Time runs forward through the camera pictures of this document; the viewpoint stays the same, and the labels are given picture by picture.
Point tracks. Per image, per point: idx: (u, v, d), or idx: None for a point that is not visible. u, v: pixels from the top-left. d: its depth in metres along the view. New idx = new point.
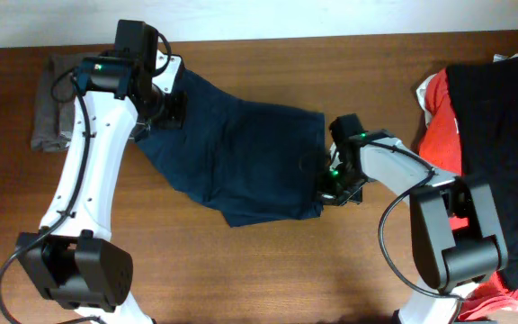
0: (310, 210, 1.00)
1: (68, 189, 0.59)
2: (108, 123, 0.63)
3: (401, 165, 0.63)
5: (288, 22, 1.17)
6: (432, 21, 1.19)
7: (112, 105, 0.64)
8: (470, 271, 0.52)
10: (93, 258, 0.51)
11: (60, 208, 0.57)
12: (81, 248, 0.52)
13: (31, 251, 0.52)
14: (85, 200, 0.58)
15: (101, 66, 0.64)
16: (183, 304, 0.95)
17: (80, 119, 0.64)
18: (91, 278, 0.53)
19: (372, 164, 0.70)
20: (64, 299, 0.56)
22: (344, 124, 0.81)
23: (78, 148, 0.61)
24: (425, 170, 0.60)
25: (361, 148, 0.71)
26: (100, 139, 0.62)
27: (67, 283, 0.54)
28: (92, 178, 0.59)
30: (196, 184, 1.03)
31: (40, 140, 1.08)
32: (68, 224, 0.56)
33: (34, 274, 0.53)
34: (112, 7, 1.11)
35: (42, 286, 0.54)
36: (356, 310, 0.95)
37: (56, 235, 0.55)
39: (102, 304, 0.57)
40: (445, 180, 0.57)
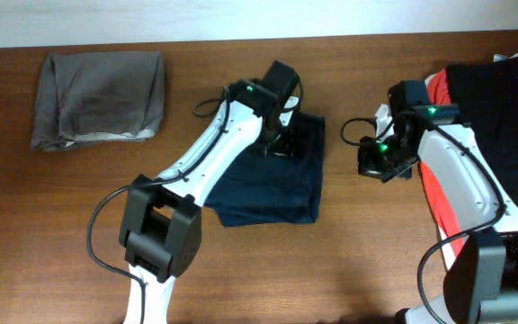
0: (305, 216, 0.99)
1: (188, 163, 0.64)
2: (240, 128, 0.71)
3: (468, 177, 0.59)
5: (287, 22, 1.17)
6: (433, 21, 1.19)
7: (250, 117, 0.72)
8: (483, 283, 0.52)
10: (184, 220, 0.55)
11: (179, 169, 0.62)
12: (179, 211, 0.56)
13: (138, 193, 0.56)
14: (201, 174, 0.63)
15: (251, 88, 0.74)
16: (183, 305, 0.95)
17: (219, 116, 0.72)
18: (173, 240, 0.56)
19: (433, 150, 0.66)
20: (133, 248, 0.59)
22: (409, 87, 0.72)
23: (209, 137, 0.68)
24: (495, 203, 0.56)
25: (427, 132, 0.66)
26: (229, 138, 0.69)
27: (148, 236, 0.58)
28: (212, 162, 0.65)
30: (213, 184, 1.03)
31: (40, 140, 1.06)
32: (178, 184, 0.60)
33: (129, 212, 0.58)
34: (112, 6, 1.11)
35: (129, 226, 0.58)
36: (356, 310, 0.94)
37: (165, 187, 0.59)
39: (160, 270, 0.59)
40: (513, 226, 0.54)
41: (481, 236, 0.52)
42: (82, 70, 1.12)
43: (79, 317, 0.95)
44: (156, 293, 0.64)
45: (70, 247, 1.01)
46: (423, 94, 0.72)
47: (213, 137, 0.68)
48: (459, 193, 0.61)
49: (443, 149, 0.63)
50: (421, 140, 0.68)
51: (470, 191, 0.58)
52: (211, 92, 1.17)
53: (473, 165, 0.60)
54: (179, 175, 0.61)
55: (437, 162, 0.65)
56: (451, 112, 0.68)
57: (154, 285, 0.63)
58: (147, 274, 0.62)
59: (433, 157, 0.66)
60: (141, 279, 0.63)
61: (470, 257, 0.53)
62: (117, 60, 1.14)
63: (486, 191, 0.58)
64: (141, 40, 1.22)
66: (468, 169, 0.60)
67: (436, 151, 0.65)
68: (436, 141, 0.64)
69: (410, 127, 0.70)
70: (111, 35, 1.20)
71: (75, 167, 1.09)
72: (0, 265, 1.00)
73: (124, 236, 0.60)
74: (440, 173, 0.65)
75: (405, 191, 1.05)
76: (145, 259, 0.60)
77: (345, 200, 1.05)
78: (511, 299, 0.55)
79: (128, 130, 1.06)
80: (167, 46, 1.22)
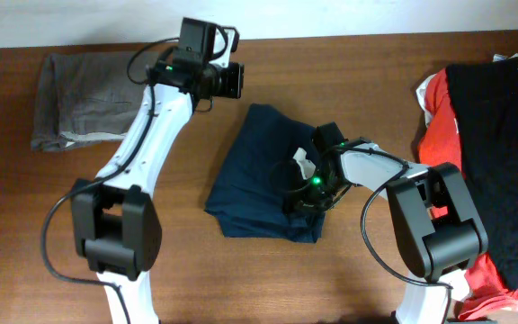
0: (304, 235, 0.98)
1: (126, 151, 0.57)
2: (170, 109, 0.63)
3: (372, 163, 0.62)
5: (287, 22, 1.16)
6: (433, 21, 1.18)
7: (177, 94, 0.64)
8: (415, 225, 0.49)
10: (136, 210, 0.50)
11: (118, 163, 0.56)
12: (128, 202, 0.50)
13: (83, 196, 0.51)
14: (140, 161, 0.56)
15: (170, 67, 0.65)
16: (183, 305, 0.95)
17: (146, 101, 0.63)
18: (131, 236, 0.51)
19: (355, 170, 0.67)
20: (93, 256, 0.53)
22: (325, 131, 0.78)
23: (140, 124, 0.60)
24: (399, 166, 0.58)
25: (343, 156, 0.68)
26: (162, 121, 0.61)
27: (104, 240, 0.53)
28: (151, 145, 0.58)
30: (227, 195, 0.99)
31: (40, 139, 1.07)
32: (120, 178, 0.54)
33: (79, 219, 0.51)
34: (113, 6, 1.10)
35: (82, 238, 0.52)
36: (355, 310, 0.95)
37: (107, 184, 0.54)
39: (129, 270, 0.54)
40: (419, 171, 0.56)
41: (395, 183, 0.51)
42: (83, 70, 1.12)
43: (79, 316, 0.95)
44: (133, 292, 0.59)
45: (70, 247, 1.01)
46: (339, 135, 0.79)
47: (144, 123, 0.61)
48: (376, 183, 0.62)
49: (356, 159, 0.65)
50: (346, 170, 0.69)
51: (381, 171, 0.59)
52: None
53: (379, 157, 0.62)
54: (118, 167, 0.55)
55: (361, 175, 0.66)
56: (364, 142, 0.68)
57: (128, 286, 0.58)
58: (117, 276, 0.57)
59: (360, 176, 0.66)
60: (113, 284, 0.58)
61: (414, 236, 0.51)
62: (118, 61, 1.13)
63: (394, 167, 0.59)
64: (140, 40, 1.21)
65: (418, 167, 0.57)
66: (377, 161, 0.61)
67: (358, 166, 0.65)
68: (352, 158, 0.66)
69: (332, 162, 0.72)
70: (111, 35, 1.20)
71: (74, 167, 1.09)
72: (0, 265, 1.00)
73: (80, 250, 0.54)
74: (369, 184, 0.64)
75: None
76: (111, 265, 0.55)
77: (344, 199, 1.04)
78: (458, 238, 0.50)
79: (128, 130, 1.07)
80: (168, 46, 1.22)
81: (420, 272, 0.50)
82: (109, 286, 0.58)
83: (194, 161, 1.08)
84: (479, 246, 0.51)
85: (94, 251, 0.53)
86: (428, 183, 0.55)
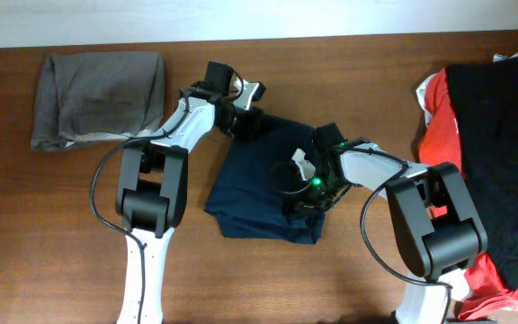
0: (305, 236, 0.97)
1: (168, 127, 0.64)
2: (201, 110, 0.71)
3: (370, 163, 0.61)
5: (287, 22, 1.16)
6: (433, 21, 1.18)
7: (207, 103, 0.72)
8: (415, 225, 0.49)
10: (177, 162, 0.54)
11: (163, 131, 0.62)
12: (171, 155, 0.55)
13: (131, 148, 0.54)
14: (180, 134, 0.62)
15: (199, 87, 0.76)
16: (183, 305, 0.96)
17: (181, 104, 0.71)
18: (170, 188, 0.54)
19: (356, 172, 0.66)
20: (129, 208, 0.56)
22: (325, 132, 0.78)
23: (176, 117, 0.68)
24: (400, 165, 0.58)
25: (343, 156, 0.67)
26: (194, 116, 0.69)
27: (143, 193, 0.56)
28: (189, 127, 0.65)
30: (226, 197, 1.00)
31: (40, 140, 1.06)
32: (165, 141, 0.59)
33: (125, 170, 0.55)
34: (112, 6, 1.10)
35: (123, 189, 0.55)
36: (355, 310, 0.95)
37: (152, 144, 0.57)
39: (158, 226, 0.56)
40: (418, 170, 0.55)
41: (395, 183, 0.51)
42: (83, 71, 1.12)
43: (79, 317, 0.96)
44: (155, 255, 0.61)
45: (69, 247, 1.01)
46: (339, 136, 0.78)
47: (181, 116, 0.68)
48: (374, 183, 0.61)
49: (356, 160, 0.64)
50: (346, 173, 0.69)
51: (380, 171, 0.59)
52: None
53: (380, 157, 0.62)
54: (163, 133, 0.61)
55: (361, 176, 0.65)
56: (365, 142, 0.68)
57: (152, 246, 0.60)
58: (145, 234, 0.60)
59: (360, 177, 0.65)
60: (140, 241, 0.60)
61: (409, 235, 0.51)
62: (119, 63, 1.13)
63: (395, 167, 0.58)
64: (141, 40, 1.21)
65: (418, 166, 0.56)
66: (379, 161, 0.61)
67: (357, 166, 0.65)
68: (352, 159, 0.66)
69: (332, 161, 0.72)
70: (111, 35, 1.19)
71: (74, 167, 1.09)
72: (0, 265, 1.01)
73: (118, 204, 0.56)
74: (369, 184, 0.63)
75: None
76: (143, 220, 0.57)
77: (344, 199, 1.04)
78: (457, 238, 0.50)
79: (128, 130, 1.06)
80: (168, 47, 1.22)
81: (419, 272, 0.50)
82: (133, 244, 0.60)
83: (193, 161, 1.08)
84: (479, 246, 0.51)
85: (132, 202, 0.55)
86: (428, 183, 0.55)
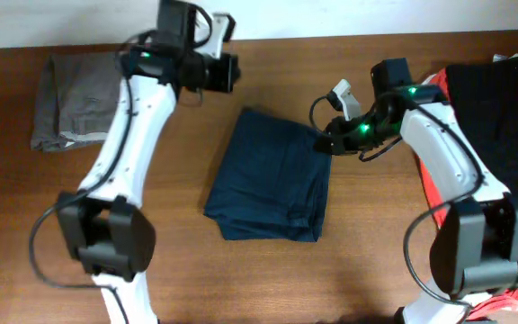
0: (306, 235, 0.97)
1: (110, 156, 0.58)
2: (149, 104, 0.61)
3: (442, 149, 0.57)
5: (287, 22, 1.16)
6: (433, 21, 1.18)
7: (156, 88, 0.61)
8: (464, 255, 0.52)
10: (122, 221, 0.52)
11: (100, 174, 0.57)
12: (113, 212, 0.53)
13: (70, 209, 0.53)
14: (124, 169, 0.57)
15: (147, 54, 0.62)
16: (183, 305, 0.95)
17: (124, 97, 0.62)
18: (122, 245, 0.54)
19: (415, 135, 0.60)
20: (85, 257, 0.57)
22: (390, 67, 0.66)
23: (120, 125, 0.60)
24: (473, 175, 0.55)
25: (410, 114, 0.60)
26: (142, 120, 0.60)
27: (95, 245, 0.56)
28: (137, 138, 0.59)
30: (225, 199, 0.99)
31: (40, 139, 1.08)
32: (105, 187, 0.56)
33: (70, 229, 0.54)
34: (113, 6, 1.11)
35: (74, 245, 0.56)
36: (356, 310, 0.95)
37: (91, 196, 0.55)
39: (123, 273, 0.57)
40: (494, 194, 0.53)
41: (461, 203, 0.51)
42: (83, 70, 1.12)
43: (79, 317, 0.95)
44: (128, 293, 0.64)
45: (69, 247, 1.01)
46: (406, 74, 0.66)
47: (126, 124, 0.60)
48: (433, 161, 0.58)
49: (422, 130, 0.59)
50: (404, 125, 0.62)
51: (447, 160, 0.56)
52: None
53: (451, 142, 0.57)
54: (102, 176, 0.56)
55: (418, 141, 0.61)
56: (433, 90, 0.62)
57: (123, 289, 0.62)
58: (112, 280, 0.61)
59: (419, 143, 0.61)
60: (110, 286, 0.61)
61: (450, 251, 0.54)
62: (118, 62, 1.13)
63: (464, 162, 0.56)
64: None
65: (495, 184, 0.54)
66: (447, 146, 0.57)
67: (420, 136, 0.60)
68: (417, 125, 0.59)
69: (393, 107, 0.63)
70: (111, 35, 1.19)
71: (74, 167, 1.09)
72: (0, 266, 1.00)
73: (72, 254, 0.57)
74: (427, 158, 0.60)
75: (405, 191, 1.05)
76: (106, 267, 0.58)
77: (344, 199, 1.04)
78: (495, 266, 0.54)
79: None
80: None
81: (449, 287, 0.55)
82: (106, 289, 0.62)
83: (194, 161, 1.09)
84: (513, 279, 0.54)
85: (90, 256, 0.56)
86: (494, 207, 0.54)
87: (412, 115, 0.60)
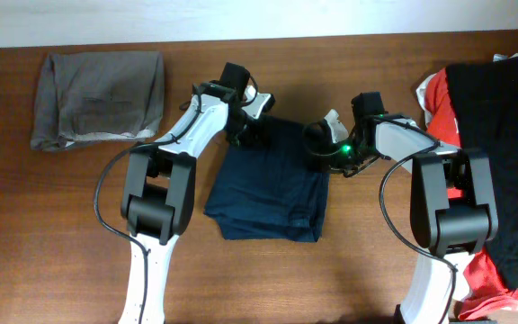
0: (306, 234, 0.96)
1: (178, 130, 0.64)
2: (213, 109, 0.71)
3: (404, 135, 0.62)
5: (287, 22, 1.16)
6: (434, 21, 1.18)
7: (218, 102, 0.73)
8: (430, 196, 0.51)
10: (182, 169, 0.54)
11: (171, 135, 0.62)
12: (176, 161, 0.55)
13: (137, 154, 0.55)
14: (189, 139, 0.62)
15: (214, 85, 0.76)
16: (183, 304, 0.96)
17: (192, 103, 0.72)
18: (170, 192, 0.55)
19: (387, 142, 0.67)
20: (135, 212, 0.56)
22: (368, 99, 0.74)
23: (187, 117, 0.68)
24: (431, 142, 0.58)
25: (379, 126, 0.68)
26: (205, 117, 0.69)
27: (147, 200, 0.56)
28: (197, 131, 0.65)
30: (226, 199, 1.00)
31: (40, 139, 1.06)
32: (173, 147, 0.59)
33: (131, 173, 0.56)
34: (111, 6, 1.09)
35: (130, 190, 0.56)
36: (355, 310, 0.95)
37: (160, 148, 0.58)
39: (164, 232, 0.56)
40: (448, 149, 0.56)
41: (422, 155, 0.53)
42: (83, 71, 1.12)
43: (79, 316, 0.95)
44: (156, 266, 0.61)
45: (69, 247, 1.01)
46: (380, 104, 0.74)
47: (191, 117, 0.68)
48: (400, 152, 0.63)
49: (390, 130, 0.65)
50: (378, 138, 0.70)
51: (409, 139, 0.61)
52: None
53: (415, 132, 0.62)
54: (171, 138, 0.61)
55: (389, 147, 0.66)
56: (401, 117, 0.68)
57: (156, 253, 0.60)
58: (149, 240, 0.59)
59: (390, 148, 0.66)
60: (144, 247, 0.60)
61: (420, 199, 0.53)
62: (118, 62, 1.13)
63: (423, 138, 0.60)
64: (140, 40, 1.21)
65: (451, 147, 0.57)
66: (409, 134, 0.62)
67: (389, 138, 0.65)
68: (387, 130, 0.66)
69: (365, 129, 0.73)
70: (111, 34, 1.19)
71: (74, 167, 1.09)
72: (0, 266, 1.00)
73: (124, 208, 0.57)
74: (397, 156, 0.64)
75: (405, 191, 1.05)
76: (149, 224, 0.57)
77: (344, 199, 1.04)
78: (468, 220, 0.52)
79: (128, 130, 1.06)
80: (168, 46, 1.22)
81: (425, 240, 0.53)
82: (138, 250, 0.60)
83: None
84: (488, 231, 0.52)
85: (138, 207, 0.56)
86: (456, 164, 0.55)
87: (382, 126, 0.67)
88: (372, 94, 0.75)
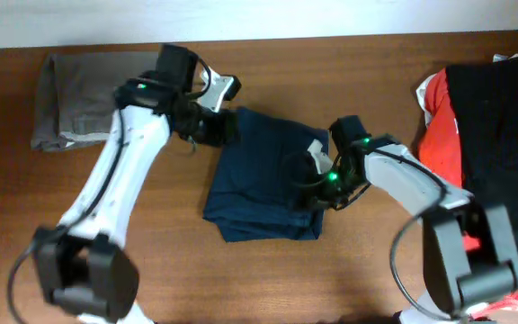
0: (307, 232, 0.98)
1: (93, 193, 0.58)
2: (142, 136, 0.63)
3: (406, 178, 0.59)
5: (288, 22, 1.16)
6: (433, 22, 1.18)
7: (150, 120, 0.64)
8: (449, 261, 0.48)
10: (104, 260, 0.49)
11: (84, 207, 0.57)
12: (94, 250, 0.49)
13: (46, 247, 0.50)
14: (110, 201, 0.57)
15: (143, 85, 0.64)
16: (184, 305, 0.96)
17: (114, 129, 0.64)
18: (102, 283, 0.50)
19: (378, 173, 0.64)
20: (62, 301, 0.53)
22: (346, 126, 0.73)
23: (111, 156, 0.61)
24: (437, 188, 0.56)
25: (367, 156, 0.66)
26: (132, 150, 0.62)
27: (73, 288, 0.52)
28: (123, 175, 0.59)
30: (225, 201, 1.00)
31: (40, 140, 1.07)
32: (87, 224, 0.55)
33: (41, 268, 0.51)
34: (112, 6, 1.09)
35: (49, 286, 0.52)
36: (355, 310, 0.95)
37: (72, 235, 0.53)
39: (103, 316, 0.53)
40: (458, 201, 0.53)
41: (436, 214, 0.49)
42: (81, 71, 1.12)
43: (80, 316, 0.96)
44: None
45: None
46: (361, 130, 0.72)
47: (114, 155, 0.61)
48: (399, 192, 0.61)
49: (382, 165, 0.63)
50: (367, 167, 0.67)
51: (406, 178, 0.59)
52: None
53: (415, 169, 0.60)
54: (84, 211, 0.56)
55: (383, 180, 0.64)
56: (386, 141, 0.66)
57: None
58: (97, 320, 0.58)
59: (382, 180, 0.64)
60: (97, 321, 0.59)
61: (434, 256, 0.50)
62: (117, 63, 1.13)
63: (424, 179, 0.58)
64: (140, 40, 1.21)
65: (459, 192, 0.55)
66: (408, 172, 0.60)
67: (382, 171, 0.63)
68: (377, 161, 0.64)
69: (354, 158, 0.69)
70: (111, 34, 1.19)
71: (74, 167, 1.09)
72: None
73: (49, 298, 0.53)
74: (394, 192, 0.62)
75: None
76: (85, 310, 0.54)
77: None
78: (491, 281, 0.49)
79: None
80: None
81: (449, 308, 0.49)
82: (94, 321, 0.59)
83: (195, 160, 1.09)
84: (513, 285, 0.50)
85: (65, 295, 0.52)
86: (466, 220, 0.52)
87: (369, 156, 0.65)
88: (351, 119, 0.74)
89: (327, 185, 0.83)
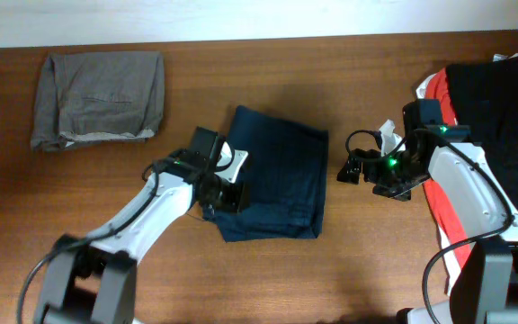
0: (307, 231, 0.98)
1: (122, 219, 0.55)
2: (173, 192, 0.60)
3: (473, 188, 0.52)
5: (288, 22, 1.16)
6: (433, 22, 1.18)
7: (180, 186, 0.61)
8: (487, 292, 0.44)
10: (118, 277, 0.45)
11: (111, 227, 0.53)
12: (111, 265, 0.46)
13: (61, 256, 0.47)
14: (135, 229, 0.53)
15: (178, 161, 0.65)
16: (183, 305, 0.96)
17: (149, 183, 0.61)
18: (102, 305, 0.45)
19: (442, 170, 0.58)
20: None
22: (424, 105, 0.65)
23: (139, 202, 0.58)
24: (503, 215, 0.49)
25: (436, 148, 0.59)
26: (160, 201, 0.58)
27: (67, 310, 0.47)
28: (148, 220, 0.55)
30: None
31: (40, 140, 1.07)
32: (110, 241, 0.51)
33: (51, 279, 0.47)
34: (112, 6, 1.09)
35: (50, 297, 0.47)
36: (355, 310, 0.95)
37: (93, 246, 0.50)
39: None
40: None
41: (490, 242, 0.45)
42: (82, 71, 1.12)
43: None
44: None
45: None
46: (440, 116, 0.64)
47: (144, 202, 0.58)
48: (459, 199, 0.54)
49: (450, 166, 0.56)
50: (432, 157, 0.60)
51: (471, 189, 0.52)
52: (210, 92, 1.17)
53: (485, 182, 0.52)
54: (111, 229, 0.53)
55: (446, 180, 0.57)
56: (462, 132, 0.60)
57: None
58: None
59: (443, 181, 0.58)
60: None
61: (474, 282, 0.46)
62: (117, 63, 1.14)
63: (492, 197, 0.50)
64: (140, 40, 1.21)
65: None
66: (476, 182, 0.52)
67: (446, 172, 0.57)
68: (444, 157, 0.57)
69: (421, 144, 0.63)
70: (111, 34, 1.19)
71: (74, 167, 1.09)
72: None
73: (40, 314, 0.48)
74: (452, 198, 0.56)
75: None
76: None
77: (344, 199, 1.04)
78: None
79: (128, 130, 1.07)
80: (168, 46, 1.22)
81: None
82: None
83: None
84: None
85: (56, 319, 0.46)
86: None
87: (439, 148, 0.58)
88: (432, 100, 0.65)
89: (387, 171, 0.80)
